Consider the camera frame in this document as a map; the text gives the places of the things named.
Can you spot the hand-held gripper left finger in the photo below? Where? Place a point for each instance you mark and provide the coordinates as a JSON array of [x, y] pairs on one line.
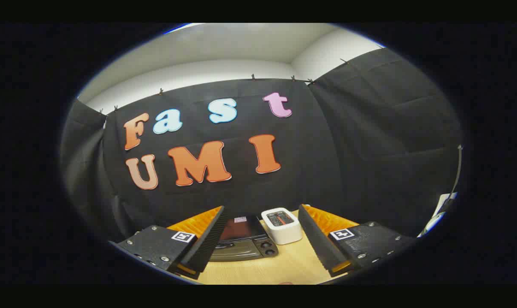
[[209, 241]]

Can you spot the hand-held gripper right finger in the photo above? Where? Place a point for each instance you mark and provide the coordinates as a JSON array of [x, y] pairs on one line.
[[316, 241]]

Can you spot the black toaster oven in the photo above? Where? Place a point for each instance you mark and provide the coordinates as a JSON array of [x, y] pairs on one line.
[[245, 231]]

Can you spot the white pop-up toaster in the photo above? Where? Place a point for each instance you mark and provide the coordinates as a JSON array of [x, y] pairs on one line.
[[284, 235]]

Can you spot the row of small cloth clips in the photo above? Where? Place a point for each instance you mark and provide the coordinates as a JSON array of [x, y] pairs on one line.
[[252, 77]]

